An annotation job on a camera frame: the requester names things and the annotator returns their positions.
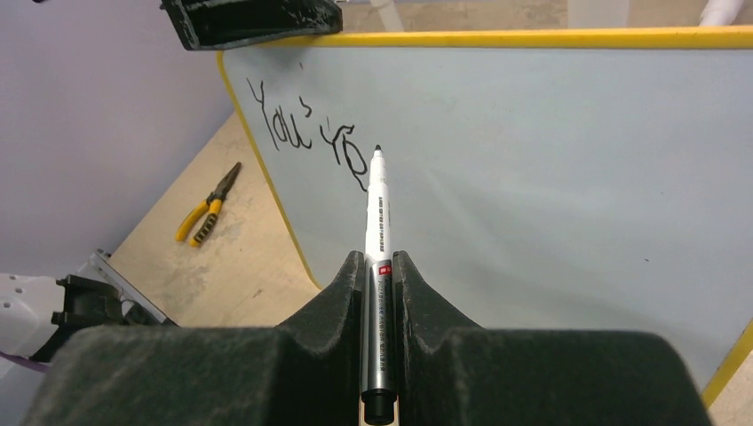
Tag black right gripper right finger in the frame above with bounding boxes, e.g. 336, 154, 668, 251
393, 251, 710, 425

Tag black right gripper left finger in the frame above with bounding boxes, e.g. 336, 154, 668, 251
24, 251, 365, 425

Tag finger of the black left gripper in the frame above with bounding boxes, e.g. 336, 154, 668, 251
160, 0, 344, 51

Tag white whiteboard marker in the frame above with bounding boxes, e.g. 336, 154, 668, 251
360, 145, 398, 425

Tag yellow framed whiteboard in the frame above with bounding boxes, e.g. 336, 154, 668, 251
218, 26, 752, 404

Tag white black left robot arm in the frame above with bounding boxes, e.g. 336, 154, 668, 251
1, 1, 343, 372

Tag yellow handled pliers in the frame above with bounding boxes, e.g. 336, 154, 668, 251
174, 162, 242, 248

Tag aluminium table edge rail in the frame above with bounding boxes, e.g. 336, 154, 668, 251
88, 249, 177, 326

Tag white PVC pipe frame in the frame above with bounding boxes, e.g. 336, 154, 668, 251
344, 1, 752, 32

